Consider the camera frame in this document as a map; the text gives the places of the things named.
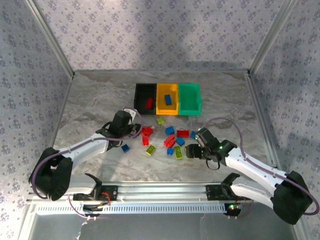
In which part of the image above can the long lime lego brick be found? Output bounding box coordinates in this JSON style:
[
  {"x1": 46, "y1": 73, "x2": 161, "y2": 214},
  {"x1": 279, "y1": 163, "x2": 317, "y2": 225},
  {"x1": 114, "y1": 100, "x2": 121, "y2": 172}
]
[{"x1": 173, "y1": 146, "x2": 184, "y2": 160}]

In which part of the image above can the black plastic bin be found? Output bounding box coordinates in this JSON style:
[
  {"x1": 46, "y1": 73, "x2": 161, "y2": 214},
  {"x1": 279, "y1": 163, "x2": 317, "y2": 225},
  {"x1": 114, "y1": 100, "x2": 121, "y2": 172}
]
[{"x1": 133, "y1": 83, "x2": 158, "y2": 116}]

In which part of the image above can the yellow plastic bin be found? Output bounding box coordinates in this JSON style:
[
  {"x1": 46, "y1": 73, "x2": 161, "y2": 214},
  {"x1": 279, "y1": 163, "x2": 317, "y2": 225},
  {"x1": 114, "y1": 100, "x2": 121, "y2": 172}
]
[{"x1": 155, "y1": 83, "x2": 180, "y2": 116}]

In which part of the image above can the green plastic bin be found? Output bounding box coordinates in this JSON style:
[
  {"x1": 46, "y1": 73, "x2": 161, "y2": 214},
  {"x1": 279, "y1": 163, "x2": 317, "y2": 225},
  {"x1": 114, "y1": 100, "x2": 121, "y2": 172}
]
[{"x1": 177, "y1": 83, "x2": 203, "y2": 117}]

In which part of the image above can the grey metal panel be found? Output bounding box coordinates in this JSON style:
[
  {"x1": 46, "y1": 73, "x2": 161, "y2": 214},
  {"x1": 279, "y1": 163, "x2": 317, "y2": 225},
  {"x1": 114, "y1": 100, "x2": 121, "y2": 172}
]
[{"x1": 24, "y1": 212, "x2": 301, "y2": 240}]

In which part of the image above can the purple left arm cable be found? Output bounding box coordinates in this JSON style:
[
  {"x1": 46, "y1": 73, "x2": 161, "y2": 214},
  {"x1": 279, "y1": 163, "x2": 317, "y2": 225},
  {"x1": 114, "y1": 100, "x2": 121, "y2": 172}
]
[{"x1": 28, "y1": 107, "x2": 143, "y2": 221}]

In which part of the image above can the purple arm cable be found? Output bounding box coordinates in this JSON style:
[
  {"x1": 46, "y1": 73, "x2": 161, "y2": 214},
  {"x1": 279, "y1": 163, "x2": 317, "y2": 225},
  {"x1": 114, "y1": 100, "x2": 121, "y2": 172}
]
[
  {"x1": 28, "y1": 107, "x2": 143, "y2": 221},
  {"x1": 198, "y1": 117, "x2": 320, "y2": 222}
]

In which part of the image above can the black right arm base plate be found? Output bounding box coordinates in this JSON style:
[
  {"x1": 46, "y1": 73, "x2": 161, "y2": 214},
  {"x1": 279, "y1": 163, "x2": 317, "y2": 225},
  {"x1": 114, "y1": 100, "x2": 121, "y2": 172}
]
[{"x1": 205, "y1": 184, "x2": 252, "y2": 201}]

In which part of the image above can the aluminium mounting rail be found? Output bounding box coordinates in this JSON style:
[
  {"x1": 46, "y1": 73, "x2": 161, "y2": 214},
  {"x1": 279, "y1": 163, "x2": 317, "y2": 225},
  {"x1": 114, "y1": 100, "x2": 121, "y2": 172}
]
[{"x1": 26, "y1": 181, "x2": 276, "y2": 205}]

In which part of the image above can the thin aluminium side rail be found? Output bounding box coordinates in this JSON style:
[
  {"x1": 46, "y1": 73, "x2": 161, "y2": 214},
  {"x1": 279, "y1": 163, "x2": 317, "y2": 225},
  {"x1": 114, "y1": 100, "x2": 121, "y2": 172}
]
[{"x1": 32, "y1": 73, "x2": 76, "y2": 185}]

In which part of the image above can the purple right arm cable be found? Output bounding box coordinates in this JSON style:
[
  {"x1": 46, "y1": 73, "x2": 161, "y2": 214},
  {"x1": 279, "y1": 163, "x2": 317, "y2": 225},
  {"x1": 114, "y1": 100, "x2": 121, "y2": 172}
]
[{"x1": 198, "y1": 117, "x2": 320, "y2": 222}]

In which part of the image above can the wide aluminium side rail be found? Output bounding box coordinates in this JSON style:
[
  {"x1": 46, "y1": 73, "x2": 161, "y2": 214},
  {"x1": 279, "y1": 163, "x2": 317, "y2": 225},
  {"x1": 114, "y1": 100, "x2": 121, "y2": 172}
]
[{"x1": 246, "y1": 71, "x2": 280, "y2": 169}]

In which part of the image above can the white slotted cable duct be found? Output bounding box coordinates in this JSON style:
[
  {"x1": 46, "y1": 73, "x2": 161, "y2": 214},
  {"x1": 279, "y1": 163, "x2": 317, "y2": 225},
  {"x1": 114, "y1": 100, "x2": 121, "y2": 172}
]
[{"x1": 36, "y1": 202, "x2": 232, "y2": 215}]

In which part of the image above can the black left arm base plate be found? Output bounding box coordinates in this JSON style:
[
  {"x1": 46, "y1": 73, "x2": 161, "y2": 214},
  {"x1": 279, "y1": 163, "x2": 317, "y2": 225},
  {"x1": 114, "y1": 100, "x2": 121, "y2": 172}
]
[{"x1": 72, "y1": 184, "x2": 119, "y2": 201}]

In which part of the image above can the aluminium frame post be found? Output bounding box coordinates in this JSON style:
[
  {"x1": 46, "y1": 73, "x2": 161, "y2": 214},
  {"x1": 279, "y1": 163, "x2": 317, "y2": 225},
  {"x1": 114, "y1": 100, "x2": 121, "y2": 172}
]
[
  {"x1": 248, "y1": 0, "x2": 300, "y2": 75},
  {"x1": 24, "y1": 0, "x2": 76, "y2": 78}
]

